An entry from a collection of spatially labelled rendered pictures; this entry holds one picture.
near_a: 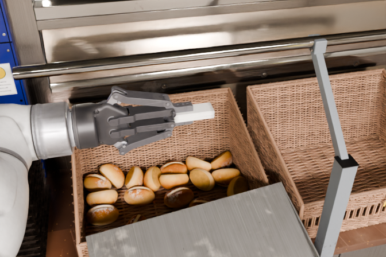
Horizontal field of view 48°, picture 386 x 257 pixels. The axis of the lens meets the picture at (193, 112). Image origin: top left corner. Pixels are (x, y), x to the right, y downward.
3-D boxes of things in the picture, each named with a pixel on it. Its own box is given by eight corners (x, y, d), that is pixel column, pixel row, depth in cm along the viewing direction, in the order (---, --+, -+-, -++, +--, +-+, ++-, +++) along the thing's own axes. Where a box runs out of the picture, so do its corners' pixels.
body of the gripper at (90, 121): (69, 94, 72) (124, 88, 73) (76, 135, 76) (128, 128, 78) (68, 119, 65) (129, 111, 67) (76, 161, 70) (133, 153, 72)
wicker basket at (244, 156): (78, 169, 155) (65, 104, 139) (227, 146, 166) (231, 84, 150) (81, 285, 115) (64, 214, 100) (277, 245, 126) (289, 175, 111)
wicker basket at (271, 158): (238, 146, 166) (243, 84, 150) (367, 125, 177) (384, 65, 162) (293, 245, 127) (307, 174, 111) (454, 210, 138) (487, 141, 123)
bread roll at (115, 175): (118, 191, 146) (130, 180, 148) (118, 188, 140) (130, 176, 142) (97, 171, 148) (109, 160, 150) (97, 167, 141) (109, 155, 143)
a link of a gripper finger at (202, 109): (171, 110, 75) (171, 106, 75) (209, 105, 77) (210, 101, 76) (174, 119, 73) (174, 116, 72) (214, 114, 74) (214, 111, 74)
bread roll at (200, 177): (206, 195, 140) (215, 195, 144) (215, 177, 139) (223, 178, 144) (184, 180, 146) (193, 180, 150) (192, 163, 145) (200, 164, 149)
